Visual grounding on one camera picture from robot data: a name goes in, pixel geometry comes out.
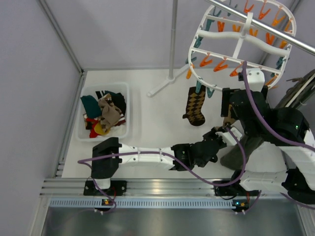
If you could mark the tan maroon striped sock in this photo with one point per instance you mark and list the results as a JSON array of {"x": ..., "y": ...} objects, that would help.
[{"x": 115, "y": 119}]

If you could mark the dark green drawstring shorts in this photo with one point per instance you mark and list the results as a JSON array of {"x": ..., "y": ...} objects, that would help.
[{"x": 234, "y": 158}]

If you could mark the white drying rack stand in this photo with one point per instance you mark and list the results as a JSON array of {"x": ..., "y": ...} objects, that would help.
[{"x": 172, "y": 76}]

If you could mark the orange brown argyle sock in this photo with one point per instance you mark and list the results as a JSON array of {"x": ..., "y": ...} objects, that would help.
[{"x": 194, "y": 105}]

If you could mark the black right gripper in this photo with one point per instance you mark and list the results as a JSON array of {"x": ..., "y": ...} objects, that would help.
[{"x": 226, "y": 103}]

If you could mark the white oval clip hanger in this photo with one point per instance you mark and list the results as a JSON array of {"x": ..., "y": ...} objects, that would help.
[{"x": 215, "y": 26}]

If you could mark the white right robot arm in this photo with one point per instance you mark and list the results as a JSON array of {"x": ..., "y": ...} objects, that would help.
[{"x": 284, "y": 127}]

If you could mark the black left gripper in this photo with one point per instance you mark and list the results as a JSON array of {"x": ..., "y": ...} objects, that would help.
[{"x": 214, "y": 138}]

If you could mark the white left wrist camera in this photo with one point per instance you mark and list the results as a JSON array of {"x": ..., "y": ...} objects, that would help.
[{"x": 230, "y": 137}]

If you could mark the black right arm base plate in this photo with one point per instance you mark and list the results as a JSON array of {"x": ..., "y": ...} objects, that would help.
[{"x": 234, "y": 190}]

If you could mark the white plastic laundry basket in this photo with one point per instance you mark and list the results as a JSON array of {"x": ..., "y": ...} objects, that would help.
[{"x": 120, "y": 131}]

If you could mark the beige brown argyle sock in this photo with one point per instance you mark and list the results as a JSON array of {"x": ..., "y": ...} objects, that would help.
[{"x": 106, "y": 104}]

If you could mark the dark teal sock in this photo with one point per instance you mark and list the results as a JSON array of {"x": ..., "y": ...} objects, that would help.
[{"x": 91, "y": 106}]

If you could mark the red white sock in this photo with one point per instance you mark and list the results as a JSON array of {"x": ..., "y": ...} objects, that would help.
[{"x": 89, "y": 122}]

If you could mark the yellow red sock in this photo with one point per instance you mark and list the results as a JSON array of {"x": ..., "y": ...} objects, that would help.
[{"x": 97, "y": 130}]

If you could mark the black socks pile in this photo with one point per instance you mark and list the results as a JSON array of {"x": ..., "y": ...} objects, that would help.
[{"x": 117, "y": 98}]

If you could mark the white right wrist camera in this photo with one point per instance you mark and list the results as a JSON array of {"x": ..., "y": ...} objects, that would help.
[{"x": 255, "y": 78}]

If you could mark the aluminium mounting rail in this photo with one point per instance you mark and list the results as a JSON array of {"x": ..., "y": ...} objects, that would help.
[{"x": 151, "y": 188}]

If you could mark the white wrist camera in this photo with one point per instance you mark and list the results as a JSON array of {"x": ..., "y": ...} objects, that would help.
[
  {"x": 230, "y": 137},
  {"x": 255, "y": 78}
]

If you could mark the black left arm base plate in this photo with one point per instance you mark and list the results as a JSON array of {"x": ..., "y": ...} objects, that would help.
[{"x": 117, "y": 188}]

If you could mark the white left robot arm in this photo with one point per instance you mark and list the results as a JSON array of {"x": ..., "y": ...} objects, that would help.
[{"x": 179, "y": 157}]

